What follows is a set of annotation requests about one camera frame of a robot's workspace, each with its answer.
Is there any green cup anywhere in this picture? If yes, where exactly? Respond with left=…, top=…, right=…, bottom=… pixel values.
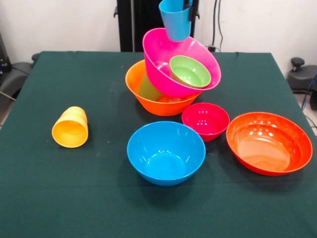
left=138, top=74, right=163, bottom=102

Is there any large orange bowl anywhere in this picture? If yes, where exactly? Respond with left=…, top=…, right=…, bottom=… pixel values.
left=125, top=59, right=203, bottom=117

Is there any small crimson bowl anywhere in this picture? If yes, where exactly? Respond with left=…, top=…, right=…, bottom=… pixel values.
left=181, top=102, right=230, bottom=143

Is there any grey pedestal foot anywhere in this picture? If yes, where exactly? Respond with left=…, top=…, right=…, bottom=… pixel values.
left=0, top=61, right=34, bottom=100
left=286, top=57, right=317, bottom=93

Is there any blue cup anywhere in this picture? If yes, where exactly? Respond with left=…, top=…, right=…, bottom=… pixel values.
left=158, top=0, right=194, bottom=42

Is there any green bowl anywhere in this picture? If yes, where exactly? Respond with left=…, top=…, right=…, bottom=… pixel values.
left=169, top=55, right=212, bottom=89

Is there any blue bowl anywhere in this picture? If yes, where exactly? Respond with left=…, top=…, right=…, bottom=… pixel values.
left=126, top=120, right=206, bottom=187

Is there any yellow cup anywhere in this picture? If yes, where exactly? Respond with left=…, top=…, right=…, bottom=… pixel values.
left=51, top=118, right=89, bottom=149
left=60, top=106, right=88, bottom=124

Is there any blue cable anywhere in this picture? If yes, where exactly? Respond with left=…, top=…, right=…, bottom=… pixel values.
left=300, top=71, right=317, bottom=111

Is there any dark green tablecloth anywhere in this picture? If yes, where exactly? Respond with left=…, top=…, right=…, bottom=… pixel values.
left=0, top=51, right=317, bottom=238

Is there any large magenta bowl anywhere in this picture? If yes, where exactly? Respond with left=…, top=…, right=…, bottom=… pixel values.
left=142, top=27, right=222, bottom=99

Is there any wide red-orange bowl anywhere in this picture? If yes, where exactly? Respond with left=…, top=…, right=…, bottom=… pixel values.
left=226, top=112, right=313, bottom=177

